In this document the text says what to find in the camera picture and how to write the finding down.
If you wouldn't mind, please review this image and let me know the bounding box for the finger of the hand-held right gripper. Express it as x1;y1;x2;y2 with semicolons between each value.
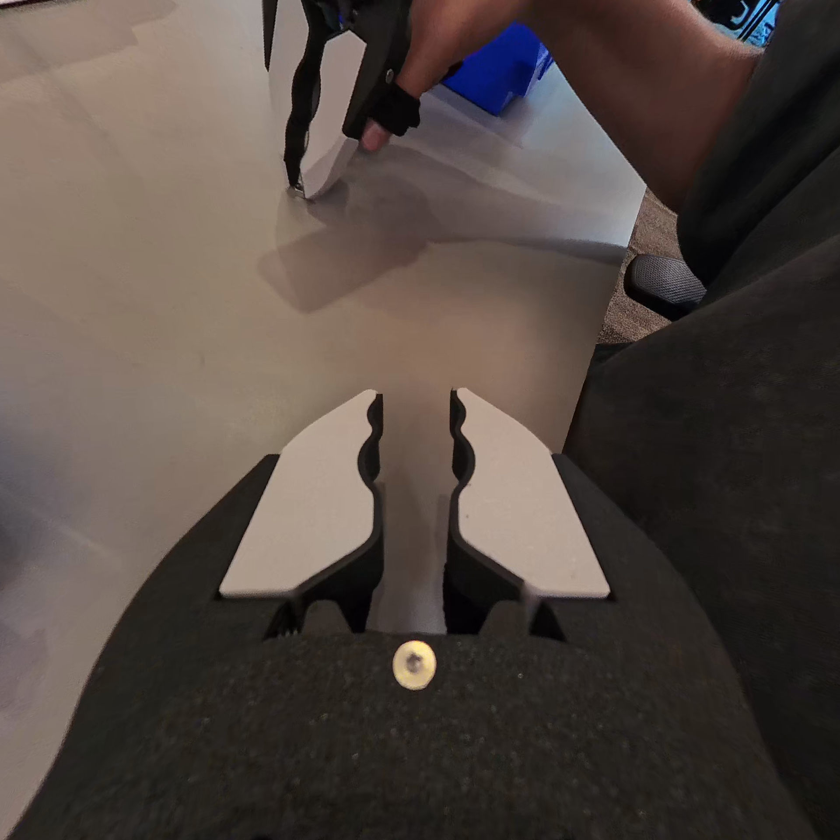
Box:
260;0;324;198
305;24;370;200

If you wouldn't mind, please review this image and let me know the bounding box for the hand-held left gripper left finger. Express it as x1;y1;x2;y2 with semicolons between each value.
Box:
218;389;387;620

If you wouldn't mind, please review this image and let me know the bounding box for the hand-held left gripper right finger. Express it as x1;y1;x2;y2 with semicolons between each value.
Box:
448;388;613;620

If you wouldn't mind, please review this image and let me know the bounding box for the blue plastic bin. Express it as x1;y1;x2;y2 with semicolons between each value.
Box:
443;20;555;118

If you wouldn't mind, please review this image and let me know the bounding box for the person's right forearm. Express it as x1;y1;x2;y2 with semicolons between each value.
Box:
519;0;765;214

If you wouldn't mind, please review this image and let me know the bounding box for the grey desk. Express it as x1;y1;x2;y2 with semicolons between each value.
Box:
0;0;651;815

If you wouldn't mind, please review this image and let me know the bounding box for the person's right hand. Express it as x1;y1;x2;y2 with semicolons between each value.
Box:
360;0;555;151

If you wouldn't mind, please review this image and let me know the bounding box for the person's dark clothing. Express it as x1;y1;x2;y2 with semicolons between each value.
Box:
565;0;840;840

